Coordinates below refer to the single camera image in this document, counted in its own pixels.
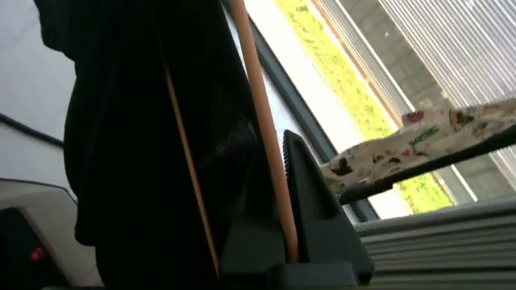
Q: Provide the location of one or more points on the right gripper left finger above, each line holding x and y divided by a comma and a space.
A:
254, 249

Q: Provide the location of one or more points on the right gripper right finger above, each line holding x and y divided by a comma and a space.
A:
322, 241

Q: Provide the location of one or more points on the pink clothes hanger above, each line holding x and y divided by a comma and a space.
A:
266, 133

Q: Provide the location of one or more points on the cream printed garment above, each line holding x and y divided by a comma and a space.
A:
423, 141

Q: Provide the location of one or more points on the black garment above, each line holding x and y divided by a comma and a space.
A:
141, 141

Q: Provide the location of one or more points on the black clothes rack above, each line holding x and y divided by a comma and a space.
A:
443, 159

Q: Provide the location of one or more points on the brown curtain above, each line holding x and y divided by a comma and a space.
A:
443, 245

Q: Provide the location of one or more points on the window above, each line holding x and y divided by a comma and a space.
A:
298, 100

